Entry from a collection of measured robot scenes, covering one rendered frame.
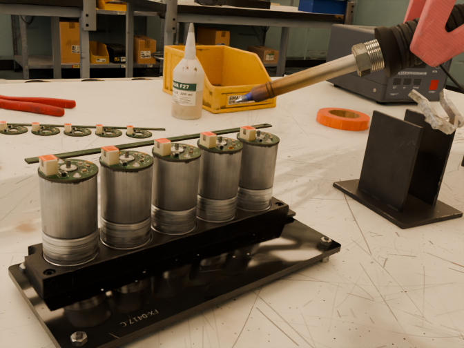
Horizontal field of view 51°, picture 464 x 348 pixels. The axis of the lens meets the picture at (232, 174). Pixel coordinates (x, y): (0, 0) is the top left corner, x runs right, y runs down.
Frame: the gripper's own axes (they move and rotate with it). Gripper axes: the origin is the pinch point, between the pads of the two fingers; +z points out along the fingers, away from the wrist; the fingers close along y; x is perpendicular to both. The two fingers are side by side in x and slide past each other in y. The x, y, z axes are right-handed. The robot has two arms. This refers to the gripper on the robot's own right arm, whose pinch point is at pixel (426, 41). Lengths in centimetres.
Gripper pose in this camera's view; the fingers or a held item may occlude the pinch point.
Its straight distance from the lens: 25.4
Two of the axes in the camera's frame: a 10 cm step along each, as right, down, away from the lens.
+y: -0.8, 3.6, -9.3
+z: -5.6, 7.5, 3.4
